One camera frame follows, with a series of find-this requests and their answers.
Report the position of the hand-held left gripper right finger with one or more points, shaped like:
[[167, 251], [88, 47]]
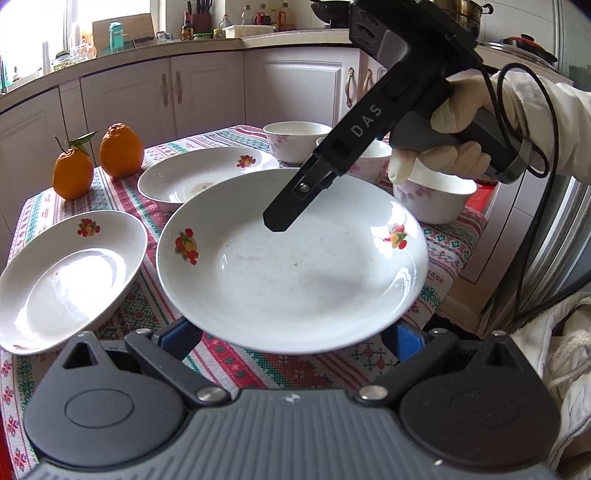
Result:
[[408, 344]]

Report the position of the glass jar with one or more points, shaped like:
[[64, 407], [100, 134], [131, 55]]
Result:
[[61, 61]]

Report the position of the green dish soap bottle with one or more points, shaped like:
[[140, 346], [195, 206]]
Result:
[[3, 76]]

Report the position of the red-label oil bottle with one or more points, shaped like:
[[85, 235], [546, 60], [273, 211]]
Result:
[[262, 16]]

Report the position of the silver metal appliance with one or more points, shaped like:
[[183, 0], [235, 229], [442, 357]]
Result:
[[568, 240]]

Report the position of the steel cooking pot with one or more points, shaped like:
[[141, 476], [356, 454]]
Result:
[[461, 13]]

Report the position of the small blue white packet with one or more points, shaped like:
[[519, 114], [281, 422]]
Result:
[[167, 38]]

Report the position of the red cardboard box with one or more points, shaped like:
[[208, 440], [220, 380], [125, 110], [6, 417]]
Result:
[[485, 194]]

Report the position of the patterned red green tablecloth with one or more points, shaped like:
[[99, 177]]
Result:
[[277, 369]]

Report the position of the orange-label jug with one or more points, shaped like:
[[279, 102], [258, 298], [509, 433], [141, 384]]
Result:
[[86, 39]]

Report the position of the person's white fleece jacket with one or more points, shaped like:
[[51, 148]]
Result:
[[554, 355]]

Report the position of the black wok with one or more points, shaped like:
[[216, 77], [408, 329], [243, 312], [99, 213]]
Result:
[[330, 10]]

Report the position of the clear seasoning bottle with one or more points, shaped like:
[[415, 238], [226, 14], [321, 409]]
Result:
[[248, 16]]

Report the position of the teal water bottle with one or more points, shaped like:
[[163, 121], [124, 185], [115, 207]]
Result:
[[116, 37]]

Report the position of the person's right hand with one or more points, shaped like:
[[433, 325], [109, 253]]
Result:
[[480, 94]]

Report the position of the glass mug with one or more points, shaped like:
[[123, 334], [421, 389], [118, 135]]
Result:
[[83, 51]]

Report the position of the tall white cylinder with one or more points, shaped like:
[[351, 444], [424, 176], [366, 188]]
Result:
[[46, 57]]

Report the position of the white rectangular container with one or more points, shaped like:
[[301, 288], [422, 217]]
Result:
[[249, 31]]

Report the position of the dark red knife block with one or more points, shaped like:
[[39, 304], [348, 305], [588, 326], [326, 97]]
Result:
[[202, 21]]

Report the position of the bumpy-topped orange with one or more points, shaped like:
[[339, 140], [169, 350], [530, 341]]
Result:
[[120, 152]]

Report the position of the kitchen window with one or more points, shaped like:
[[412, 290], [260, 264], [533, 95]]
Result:
[[37, 27]]

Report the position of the clear plastic bottle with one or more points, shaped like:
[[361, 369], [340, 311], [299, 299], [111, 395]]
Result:
[[225, 23]]

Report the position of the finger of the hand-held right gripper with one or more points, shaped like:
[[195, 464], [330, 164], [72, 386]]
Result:
[[295, 198]]

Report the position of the yellow oil bottle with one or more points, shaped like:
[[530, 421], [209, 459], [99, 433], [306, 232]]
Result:
[[285, 14]]

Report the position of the orange with green leaves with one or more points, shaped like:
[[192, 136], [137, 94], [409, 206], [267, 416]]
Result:
[[71, 175]]

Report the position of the white fruit-print plate brown stain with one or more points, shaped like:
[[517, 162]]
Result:
[[194, 175]]

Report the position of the dark sauce bottle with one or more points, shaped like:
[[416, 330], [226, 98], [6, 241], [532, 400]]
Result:
[[187, 30]]

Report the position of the white floral bowl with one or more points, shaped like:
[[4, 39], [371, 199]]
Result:
[[291, 143], [434, 203], [369, 164]]

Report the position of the brown board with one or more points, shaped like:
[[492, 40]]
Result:
[[136, 27]]

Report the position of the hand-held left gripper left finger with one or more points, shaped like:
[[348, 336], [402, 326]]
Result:
[[178, 337]]

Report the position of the person's right forearm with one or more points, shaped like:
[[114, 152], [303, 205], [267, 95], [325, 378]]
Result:
[[565, 120]]

